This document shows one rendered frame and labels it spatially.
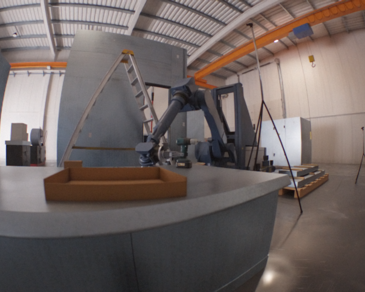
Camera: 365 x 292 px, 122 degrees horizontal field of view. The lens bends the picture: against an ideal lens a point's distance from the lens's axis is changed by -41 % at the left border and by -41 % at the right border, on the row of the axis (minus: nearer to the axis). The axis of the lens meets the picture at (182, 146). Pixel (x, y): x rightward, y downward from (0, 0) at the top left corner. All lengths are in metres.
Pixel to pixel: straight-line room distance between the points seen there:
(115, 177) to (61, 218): 0.41
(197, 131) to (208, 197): 7.16
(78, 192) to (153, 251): 0.29
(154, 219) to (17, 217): 0.34
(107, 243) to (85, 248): 0.07
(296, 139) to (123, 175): 7.01
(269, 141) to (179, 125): 5.25
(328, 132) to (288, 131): 4.48
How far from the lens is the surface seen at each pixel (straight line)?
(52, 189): 0.51
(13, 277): 0.65
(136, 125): 3.26
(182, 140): 1.29
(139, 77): 2.70
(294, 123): 7.47
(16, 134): 6.54
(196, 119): 7.73
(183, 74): 3.97
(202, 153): 2.63
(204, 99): 2.01
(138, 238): 0.53
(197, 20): 10.75
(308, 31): 9.22
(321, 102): 11.85
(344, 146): 11.26
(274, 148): 7.84
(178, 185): 0.51
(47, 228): 0.43
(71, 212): 0.42
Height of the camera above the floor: 0.79
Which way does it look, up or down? 1 degrees up
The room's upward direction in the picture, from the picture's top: straight up
